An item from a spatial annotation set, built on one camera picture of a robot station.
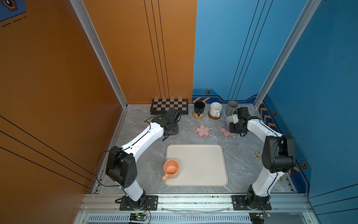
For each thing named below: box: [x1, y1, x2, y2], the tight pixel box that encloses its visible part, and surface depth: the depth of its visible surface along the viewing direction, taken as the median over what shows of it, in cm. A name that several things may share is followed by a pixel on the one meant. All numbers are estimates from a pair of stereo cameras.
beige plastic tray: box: [165, 144, 229, 187], surface depth 89 cm
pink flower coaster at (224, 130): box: [217, 121, 237, 140], surface depth 104 cm
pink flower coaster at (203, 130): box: [192, 122, 213, 140], surface depth 105 cm
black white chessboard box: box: [150, 98, 189, 115], surface depth 118 cm
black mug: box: [193, 100, 206, 117], surface depth 108 cm
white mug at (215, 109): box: [209, 101, 223, 119], surface depth 108 cm
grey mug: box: [225, 100, 239, 117], surface depth 108 cm
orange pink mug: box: [162, 159, 180, 183], surface depth 81 cm
